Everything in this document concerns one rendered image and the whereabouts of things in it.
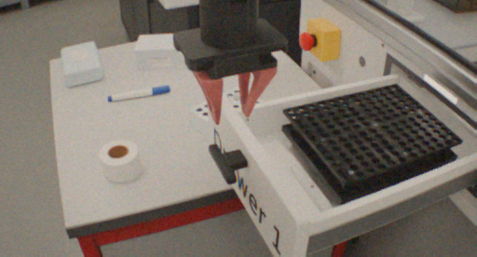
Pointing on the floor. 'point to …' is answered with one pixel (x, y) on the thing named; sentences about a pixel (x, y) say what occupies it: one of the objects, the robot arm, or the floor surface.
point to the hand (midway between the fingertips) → (230, 112)
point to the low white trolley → (154, 164)
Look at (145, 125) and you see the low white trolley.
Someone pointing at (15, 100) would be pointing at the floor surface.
